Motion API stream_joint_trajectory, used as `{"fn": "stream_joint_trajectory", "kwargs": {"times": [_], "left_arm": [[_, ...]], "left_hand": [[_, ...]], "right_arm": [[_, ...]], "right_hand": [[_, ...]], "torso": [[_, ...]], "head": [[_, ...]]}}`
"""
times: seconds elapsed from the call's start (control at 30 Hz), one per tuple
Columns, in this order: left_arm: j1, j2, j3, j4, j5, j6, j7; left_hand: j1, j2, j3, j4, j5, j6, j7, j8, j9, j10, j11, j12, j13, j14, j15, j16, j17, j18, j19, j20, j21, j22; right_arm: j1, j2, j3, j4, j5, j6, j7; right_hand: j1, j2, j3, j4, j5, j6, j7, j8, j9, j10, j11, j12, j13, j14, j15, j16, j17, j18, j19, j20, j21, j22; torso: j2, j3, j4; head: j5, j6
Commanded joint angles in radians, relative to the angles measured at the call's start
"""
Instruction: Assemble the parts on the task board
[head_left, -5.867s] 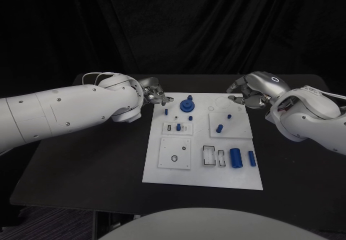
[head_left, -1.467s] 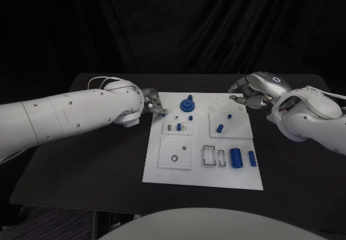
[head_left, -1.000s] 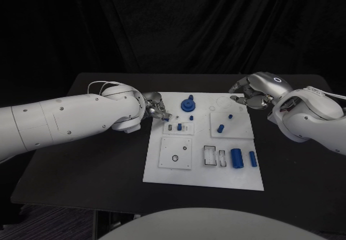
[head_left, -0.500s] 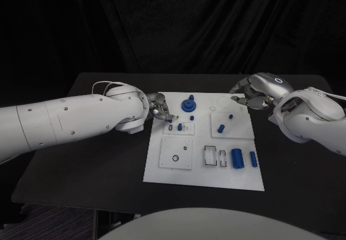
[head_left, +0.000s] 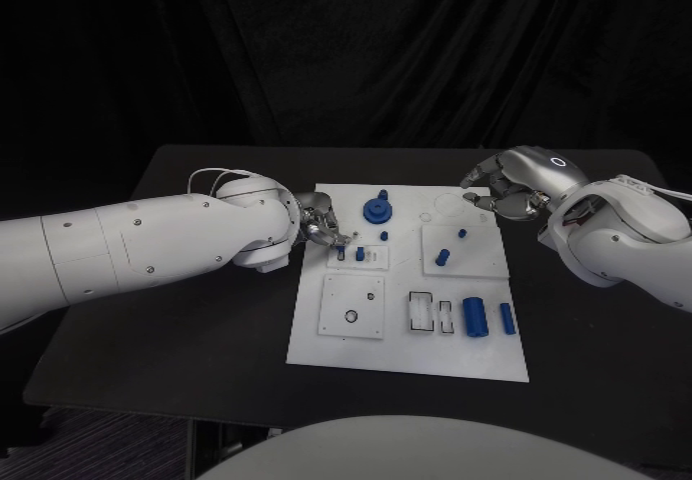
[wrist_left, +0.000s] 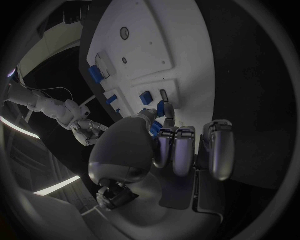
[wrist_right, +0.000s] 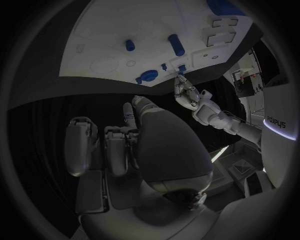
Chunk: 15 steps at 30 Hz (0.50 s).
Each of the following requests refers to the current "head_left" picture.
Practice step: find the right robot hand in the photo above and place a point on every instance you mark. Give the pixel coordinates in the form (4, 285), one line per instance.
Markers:
(532, 176)

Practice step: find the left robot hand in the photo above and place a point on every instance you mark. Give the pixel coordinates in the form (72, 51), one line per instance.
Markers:
(318, 221)

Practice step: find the small blue plug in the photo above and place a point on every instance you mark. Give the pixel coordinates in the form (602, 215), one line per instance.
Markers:
(340, 253)
(359, 254)

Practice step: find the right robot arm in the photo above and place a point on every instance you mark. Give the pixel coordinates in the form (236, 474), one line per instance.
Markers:
(621, 232)

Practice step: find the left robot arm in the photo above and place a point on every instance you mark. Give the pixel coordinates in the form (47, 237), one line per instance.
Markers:
(161, 240)

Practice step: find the white task board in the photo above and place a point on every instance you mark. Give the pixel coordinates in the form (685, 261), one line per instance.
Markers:
(405, 281)

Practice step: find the blue gear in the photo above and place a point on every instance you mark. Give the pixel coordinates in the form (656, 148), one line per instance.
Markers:
(378, 210)

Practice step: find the short blue cylinder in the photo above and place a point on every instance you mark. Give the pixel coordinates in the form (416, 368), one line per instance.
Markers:
(441, 257)

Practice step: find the long thin blue cylinder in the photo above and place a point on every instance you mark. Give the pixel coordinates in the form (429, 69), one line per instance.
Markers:
(506, 318)

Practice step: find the large blue cylinder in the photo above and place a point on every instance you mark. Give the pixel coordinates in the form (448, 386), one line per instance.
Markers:
(476, 317)

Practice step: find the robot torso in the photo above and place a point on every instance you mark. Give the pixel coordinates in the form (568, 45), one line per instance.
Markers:
(421, 450)

